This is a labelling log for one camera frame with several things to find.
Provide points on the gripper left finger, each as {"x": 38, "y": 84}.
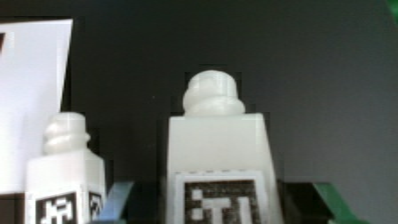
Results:
{"x": 111, "y": 214}

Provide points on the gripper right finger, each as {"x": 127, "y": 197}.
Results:
{"x": 344, "y": 216}

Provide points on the white leg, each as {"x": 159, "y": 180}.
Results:
{"x": 221, "y": 185}
{"x": 65, "y": 195}

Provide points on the white marker sheet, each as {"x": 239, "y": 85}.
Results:
{"x": 33, "y": 71}

